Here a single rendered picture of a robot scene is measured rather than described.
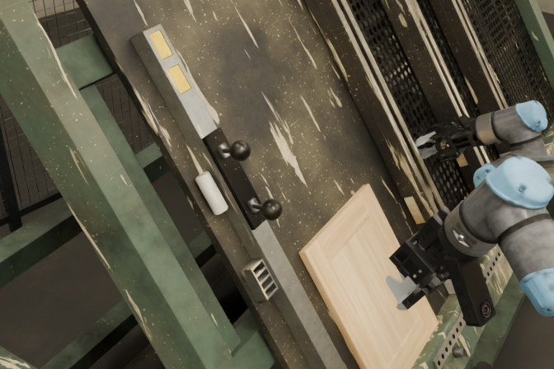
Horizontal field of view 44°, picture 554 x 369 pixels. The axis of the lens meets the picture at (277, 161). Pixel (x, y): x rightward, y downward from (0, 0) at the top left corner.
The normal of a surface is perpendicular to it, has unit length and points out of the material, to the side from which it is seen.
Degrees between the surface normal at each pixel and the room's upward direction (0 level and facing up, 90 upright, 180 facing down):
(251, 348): 56
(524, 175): 28
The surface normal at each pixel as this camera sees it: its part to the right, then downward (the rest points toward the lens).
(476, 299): 0.59, -0.12
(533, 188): 0.36, -0.58
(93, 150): 0.71, -0.23
